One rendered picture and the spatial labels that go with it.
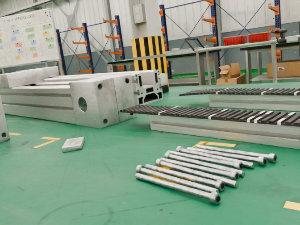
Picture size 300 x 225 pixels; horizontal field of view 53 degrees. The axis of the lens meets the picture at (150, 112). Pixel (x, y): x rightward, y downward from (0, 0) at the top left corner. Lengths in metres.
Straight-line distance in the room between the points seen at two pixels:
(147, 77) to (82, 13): 11.31
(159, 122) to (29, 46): 6.13
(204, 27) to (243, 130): 8.61
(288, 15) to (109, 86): 7.84
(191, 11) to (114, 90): 8.65
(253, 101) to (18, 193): 0.46
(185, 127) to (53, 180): 0.22
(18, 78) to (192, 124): 0.62
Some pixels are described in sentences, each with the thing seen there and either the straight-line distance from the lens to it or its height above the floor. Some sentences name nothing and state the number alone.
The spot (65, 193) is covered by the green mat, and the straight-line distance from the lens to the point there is 0.35.
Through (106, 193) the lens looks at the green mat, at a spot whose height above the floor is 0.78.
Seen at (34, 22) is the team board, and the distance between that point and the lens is 6.51.
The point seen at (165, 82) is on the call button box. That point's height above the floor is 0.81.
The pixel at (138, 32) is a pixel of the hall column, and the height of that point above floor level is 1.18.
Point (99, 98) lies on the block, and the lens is 0.60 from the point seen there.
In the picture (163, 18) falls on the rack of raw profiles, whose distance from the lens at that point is 9.25.
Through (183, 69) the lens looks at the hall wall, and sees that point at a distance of 9.42.
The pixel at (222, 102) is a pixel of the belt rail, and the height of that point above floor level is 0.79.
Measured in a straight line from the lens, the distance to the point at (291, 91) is 0.61.
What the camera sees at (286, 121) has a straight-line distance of 0.41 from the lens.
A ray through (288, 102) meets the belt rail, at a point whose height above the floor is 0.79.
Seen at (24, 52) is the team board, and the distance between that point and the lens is 6.69.
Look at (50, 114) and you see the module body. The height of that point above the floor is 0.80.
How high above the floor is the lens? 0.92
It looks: 12 degrees down
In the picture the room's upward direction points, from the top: 7 degrees counter-clockwise
